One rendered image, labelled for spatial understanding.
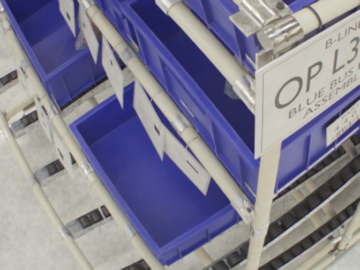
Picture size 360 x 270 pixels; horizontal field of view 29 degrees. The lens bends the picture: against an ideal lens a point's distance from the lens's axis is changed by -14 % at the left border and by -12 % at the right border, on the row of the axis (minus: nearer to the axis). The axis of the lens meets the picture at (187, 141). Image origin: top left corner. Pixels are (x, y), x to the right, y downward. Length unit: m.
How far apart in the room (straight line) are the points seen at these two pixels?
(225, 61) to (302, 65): 0.18
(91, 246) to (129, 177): 0.77
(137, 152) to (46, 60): 0.38
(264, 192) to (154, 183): 0.59
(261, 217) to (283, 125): 0.33
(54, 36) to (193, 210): 0.63
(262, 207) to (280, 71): 0.42
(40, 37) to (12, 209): 0.81
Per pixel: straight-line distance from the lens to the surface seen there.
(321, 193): 1.70
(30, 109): 2.59
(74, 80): 1.79
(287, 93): 0.89
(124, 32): 1.50
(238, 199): 1.34
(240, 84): 0.99
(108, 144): 1.76
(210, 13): 1.00
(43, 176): 2.10
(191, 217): 1.67
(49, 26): 1.99
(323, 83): 0.95
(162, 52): 1.25
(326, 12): 0.83
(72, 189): 2.55
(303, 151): 1.27
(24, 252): 2.50
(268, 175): 1.10
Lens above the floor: 2.29
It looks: 63 degrees down
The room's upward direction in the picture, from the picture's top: 5 degrees counter-clockwise
